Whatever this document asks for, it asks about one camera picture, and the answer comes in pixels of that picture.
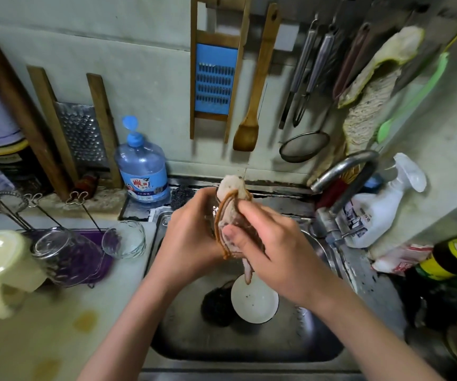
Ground red container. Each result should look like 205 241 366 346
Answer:
316 177 352 211

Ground wooden spatula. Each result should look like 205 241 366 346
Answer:
232 2 282 152

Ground purple plastic tray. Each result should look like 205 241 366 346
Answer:
18 228 117 284

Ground hanging loofah sponge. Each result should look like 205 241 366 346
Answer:
335 26 426 156

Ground person's right hand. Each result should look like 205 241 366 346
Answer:
221 199 344 313

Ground metal peeler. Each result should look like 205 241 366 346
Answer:
278 18 321 130
292 23 336 129

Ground dark bottle with yellow label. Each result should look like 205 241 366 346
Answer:
417 230 457 283

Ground wooden slicer with blue blade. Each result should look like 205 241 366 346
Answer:
189 0 253 143

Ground wooden framed metal grater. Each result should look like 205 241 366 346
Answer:
27 65 124 191

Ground small clear glass cup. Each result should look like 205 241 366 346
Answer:
203 190 223 239

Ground person's left forearm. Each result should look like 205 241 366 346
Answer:
76 269 194 381

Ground small blue water bottle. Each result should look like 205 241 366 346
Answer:
114 115 171 205

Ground stainless steel sink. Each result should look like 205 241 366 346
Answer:
137 182 396 381

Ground black wire scourer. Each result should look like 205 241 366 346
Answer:
200 285 237 328

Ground white spray bottle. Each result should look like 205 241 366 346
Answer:
343 152 428 249

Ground person's left hand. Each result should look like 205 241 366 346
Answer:
151 186 230 294

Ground metal wire cup rack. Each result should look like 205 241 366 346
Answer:
0 188 120 289

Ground yellow mug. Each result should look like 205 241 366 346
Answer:
0 230 49 320

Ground wooden rolling pin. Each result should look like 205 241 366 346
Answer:
0 35 72 202

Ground metal pot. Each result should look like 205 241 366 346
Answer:
407 301 457 381

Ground white plate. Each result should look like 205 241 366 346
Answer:
230 272 280 325

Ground metal faucet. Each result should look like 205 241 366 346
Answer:
308 150 382 243

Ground beige dish cloth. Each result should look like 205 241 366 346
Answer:
213 174 263 285

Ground pink and white plastic bag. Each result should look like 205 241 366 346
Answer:
371 243 436 275

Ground mesh strainer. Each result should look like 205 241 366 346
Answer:
279 20 372 164

